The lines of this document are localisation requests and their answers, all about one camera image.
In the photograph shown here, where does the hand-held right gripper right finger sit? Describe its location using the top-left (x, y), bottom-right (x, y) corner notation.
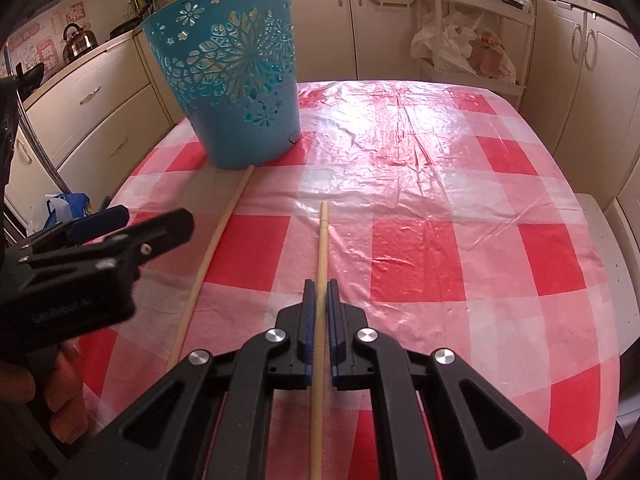
top-left (326, 280), bottom-right (587, 480)

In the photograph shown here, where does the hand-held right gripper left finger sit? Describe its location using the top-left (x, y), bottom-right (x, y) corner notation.
top-left (57, 280), bottom-right (317, 480)

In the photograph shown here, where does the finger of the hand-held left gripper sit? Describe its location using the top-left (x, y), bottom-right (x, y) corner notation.
top-left (20, 209), bottom-right (195, 281)
top-left (30, 205), bottom-right (130, 255)

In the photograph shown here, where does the wooden chopstick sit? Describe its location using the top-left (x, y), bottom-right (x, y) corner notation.
top-left (309, 201), bottom-right (331, 480)
top-left (166, 165), bottom-right (256, 372)

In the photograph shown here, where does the blue perforated plastic basket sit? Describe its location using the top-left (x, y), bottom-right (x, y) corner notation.
top-left (140, 0), bottom-right (302, 171)

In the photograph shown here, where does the person's left hand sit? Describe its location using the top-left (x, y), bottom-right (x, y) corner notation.
top-left (0, 342), bottom-right (88, 443)

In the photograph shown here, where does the blue plastic bag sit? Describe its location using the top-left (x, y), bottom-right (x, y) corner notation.
top-left (32, 192), bottom-right (93, 233)

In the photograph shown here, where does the chrome metal tube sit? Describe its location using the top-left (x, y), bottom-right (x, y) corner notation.
top-left (15, 92), bottom-right (71, 196)

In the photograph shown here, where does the cream drawer cabinet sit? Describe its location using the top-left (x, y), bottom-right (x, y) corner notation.
top-left (10, 27), bottom-right (201, 221)

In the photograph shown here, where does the red checkered tablecloth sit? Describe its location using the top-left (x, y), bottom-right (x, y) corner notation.
top-left (80, 80), bottom-right (626, 480)

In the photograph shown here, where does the black wok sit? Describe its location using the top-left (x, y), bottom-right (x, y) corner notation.
top-left (15, 62), bottom-right (47, 95)

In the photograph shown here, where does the steel kettle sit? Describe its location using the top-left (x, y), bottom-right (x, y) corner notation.
top-left (62, 23), bottom-right (98, 61)

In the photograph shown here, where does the black frying pan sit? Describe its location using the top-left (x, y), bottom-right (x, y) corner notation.
top-left (109, 16), bottom-right (146, 40)

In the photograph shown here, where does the cream tall door cabinet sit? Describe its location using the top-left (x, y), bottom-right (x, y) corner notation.
top-left (292, 0), bottom-right (426, 81)

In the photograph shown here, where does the white plastic bag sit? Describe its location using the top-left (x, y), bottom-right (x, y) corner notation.
top-left (411, 12), bottom-right (481, 73)

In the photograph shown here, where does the orange printed plastic bag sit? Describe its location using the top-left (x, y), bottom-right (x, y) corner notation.
top-left (467, 27), bottom-right (517, 83)

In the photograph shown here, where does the white shelf rack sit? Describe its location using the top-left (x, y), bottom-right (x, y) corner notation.
top-left (415, 0), bottom-right (536, 106)

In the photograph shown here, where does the pink patterned wall sticker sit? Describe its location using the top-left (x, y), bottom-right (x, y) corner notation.
top-left (7, 2), bottom-right (86, 68)

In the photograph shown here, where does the cream cabinet with ring handles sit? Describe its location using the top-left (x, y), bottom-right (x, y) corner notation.
top-left (520, 0), bottom-right (640, 211)

